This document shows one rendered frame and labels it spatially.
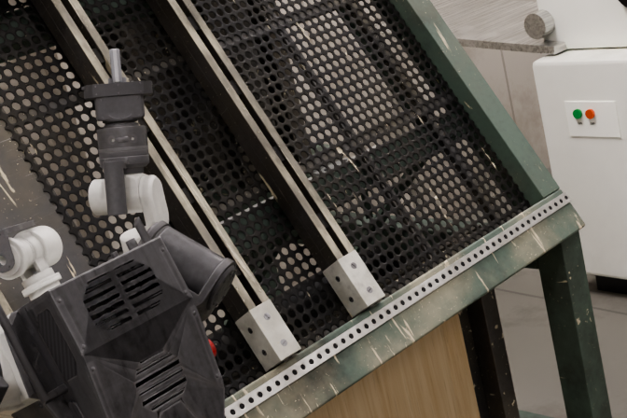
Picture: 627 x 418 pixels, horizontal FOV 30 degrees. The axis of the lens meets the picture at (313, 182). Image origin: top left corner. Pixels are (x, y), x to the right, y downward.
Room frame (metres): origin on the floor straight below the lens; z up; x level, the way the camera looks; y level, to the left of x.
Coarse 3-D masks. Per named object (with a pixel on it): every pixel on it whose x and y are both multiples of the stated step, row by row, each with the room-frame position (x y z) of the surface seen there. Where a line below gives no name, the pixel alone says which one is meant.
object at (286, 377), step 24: (528, 216) 2.85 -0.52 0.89; (504, 240) 2.76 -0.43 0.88; (456, 264) 2.65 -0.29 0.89; (432, 288) 2.57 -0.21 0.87; (384, 312) 2.47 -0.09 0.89; (360, 336) 2.40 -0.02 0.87; (312, 360) 2.30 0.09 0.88; (264, 384) 2.22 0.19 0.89; (288, 384) 2.24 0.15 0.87; (240, 408) 2.16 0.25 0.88
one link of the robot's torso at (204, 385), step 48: (144, 240) 1.72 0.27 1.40; (48, 288) 1.70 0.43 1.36; (96, 288) 1.54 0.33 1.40; (144, 288) 1.58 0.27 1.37; (0, 336) 1.57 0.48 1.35; (48, 336) 1.53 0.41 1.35; (96, 336) 1.50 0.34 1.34; (144, 336) 1.54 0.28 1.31; (192, 336) 1.58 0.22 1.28; (48, 384) 1.54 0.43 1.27; (96, 384) 1.47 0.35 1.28; (144, 384) 1.51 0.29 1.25; (192, 384) 1.56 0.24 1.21
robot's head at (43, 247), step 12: (36, 228) 1.77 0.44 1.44; (48, 228) 1.78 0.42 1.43; (24, 240) 1.72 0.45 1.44; (36, 240) 1.74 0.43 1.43; (48, 240) 1.75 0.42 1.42; (60, 240) 1.78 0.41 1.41; (36, 252) 1.72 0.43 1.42; (48, 252) 1.74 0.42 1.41; (60, 252) 1.77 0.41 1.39; (36, 264) 1.71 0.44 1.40; (48, 264) 1.75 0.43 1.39; (24, 276) 1.72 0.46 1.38; (36, 276) 1.70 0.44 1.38; (48, 276) 1.70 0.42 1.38; (24, 288) 1.71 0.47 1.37
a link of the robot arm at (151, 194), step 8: (144, 176) 2.02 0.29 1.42; (152, 176) 2.01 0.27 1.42; (144, 184) 2.00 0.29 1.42; (152, 184) 2.00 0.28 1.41; (160, 184) 2.04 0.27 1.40; (144, 192) 1.99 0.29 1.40; (152, 192) 1.99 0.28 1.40; (160, 192) 2.03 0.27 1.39; (144, 200) 1.99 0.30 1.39; (152, 200) 1.99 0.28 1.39; (160, 200) 2.02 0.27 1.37; (144, 208) 1.99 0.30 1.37; (152, 208) 1.99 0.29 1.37; (160, 208) 2.02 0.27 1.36; (152, 216) 1.99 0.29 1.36; (160, 216) 2.01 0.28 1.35; (168, 216) 2.04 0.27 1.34; (152, 224) 1.99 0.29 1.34; (128, 232) 2.05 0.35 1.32; (136, 232) 2.05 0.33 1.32; (120, 240) 2.03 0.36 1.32; (128, 240) 2.02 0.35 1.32; (136, 240) 2.01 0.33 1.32
